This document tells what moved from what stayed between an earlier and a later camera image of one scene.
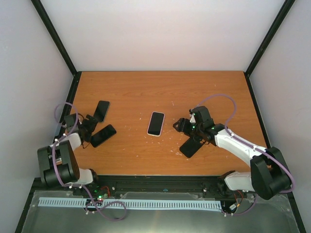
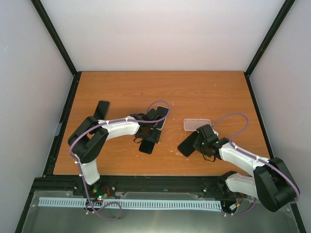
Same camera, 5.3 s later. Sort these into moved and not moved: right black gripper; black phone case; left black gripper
Moved: right black gripper; left black gripper
Not moved: black phone case
